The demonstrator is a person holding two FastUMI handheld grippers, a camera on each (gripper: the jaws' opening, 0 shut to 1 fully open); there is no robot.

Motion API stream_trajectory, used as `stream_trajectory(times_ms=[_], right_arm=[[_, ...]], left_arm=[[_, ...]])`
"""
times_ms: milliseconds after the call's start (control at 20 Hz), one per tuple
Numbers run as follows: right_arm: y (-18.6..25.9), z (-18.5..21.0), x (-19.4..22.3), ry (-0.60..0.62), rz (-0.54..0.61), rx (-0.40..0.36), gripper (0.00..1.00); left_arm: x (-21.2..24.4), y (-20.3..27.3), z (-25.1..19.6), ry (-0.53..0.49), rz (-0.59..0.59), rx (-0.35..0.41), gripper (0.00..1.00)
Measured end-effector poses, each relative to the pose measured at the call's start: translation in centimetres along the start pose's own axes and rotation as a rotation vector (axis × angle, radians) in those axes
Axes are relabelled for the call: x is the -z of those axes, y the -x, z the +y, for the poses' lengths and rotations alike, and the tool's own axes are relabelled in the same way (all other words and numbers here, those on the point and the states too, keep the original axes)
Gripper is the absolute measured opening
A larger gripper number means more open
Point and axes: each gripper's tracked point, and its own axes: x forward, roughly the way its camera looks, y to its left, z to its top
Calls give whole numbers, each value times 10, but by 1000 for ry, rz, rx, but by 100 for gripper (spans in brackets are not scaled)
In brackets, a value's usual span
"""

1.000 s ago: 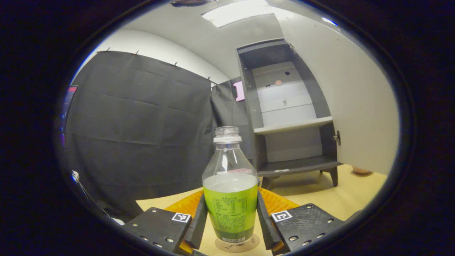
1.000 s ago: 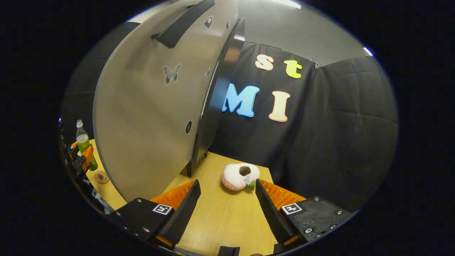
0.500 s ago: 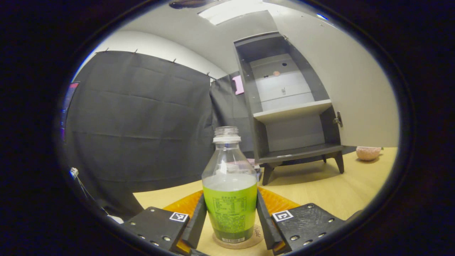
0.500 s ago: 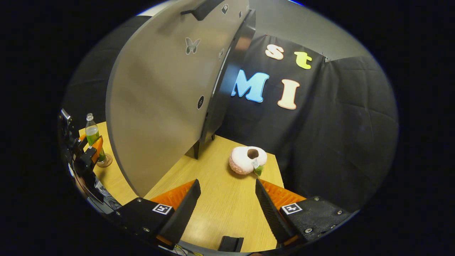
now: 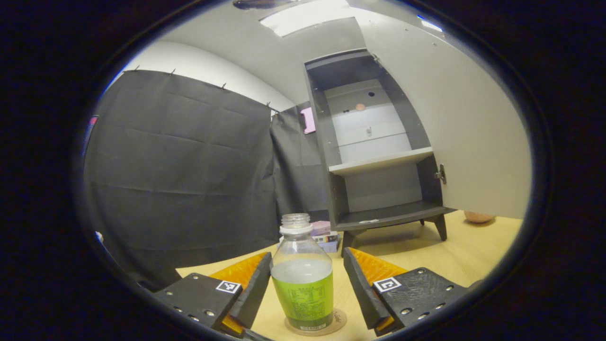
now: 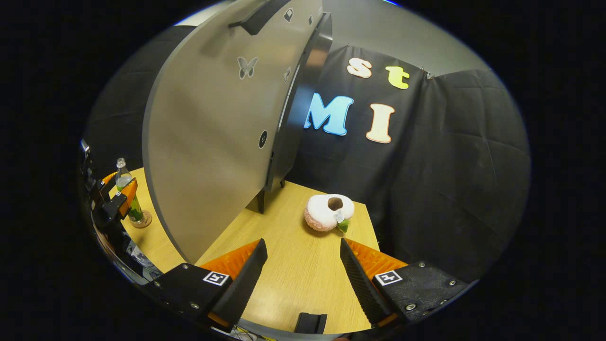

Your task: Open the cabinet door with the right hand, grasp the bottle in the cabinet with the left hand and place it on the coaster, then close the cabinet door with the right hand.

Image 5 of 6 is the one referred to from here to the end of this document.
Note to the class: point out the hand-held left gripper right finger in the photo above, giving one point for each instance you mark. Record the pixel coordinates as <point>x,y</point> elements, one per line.
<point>360,289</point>

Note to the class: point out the pale pink round object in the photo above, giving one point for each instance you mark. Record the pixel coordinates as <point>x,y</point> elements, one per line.
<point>479,217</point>

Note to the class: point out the round brown coaster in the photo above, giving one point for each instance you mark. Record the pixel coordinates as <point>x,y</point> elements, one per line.
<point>339,317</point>

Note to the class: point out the ceiling light panel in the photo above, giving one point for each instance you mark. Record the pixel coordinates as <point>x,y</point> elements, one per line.
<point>430,23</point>
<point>307,16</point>

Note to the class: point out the green label bottle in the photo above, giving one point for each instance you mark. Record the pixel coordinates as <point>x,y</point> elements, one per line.
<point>303,293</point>

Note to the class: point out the white cabinet shelf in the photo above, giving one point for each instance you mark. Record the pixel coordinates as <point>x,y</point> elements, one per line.
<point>378,162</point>

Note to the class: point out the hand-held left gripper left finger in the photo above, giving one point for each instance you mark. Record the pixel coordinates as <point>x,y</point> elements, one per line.
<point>258,289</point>

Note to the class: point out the black backdrop cloth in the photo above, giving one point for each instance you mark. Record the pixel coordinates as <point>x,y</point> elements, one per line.
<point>180,180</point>

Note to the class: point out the light grey cabinet door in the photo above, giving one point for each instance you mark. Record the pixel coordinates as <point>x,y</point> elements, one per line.
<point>473,123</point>

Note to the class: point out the blue printed box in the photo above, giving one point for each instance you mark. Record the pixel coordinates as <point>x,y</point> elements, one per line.
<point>329,242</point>

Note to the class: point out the metal door hinge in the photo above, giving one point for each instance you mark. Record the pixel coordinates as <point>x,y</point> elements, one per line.
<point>441,174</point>

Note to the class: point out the dark grey cabinet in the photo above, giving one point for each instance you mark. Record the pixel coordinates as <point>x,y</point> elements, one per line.
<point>326,132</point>

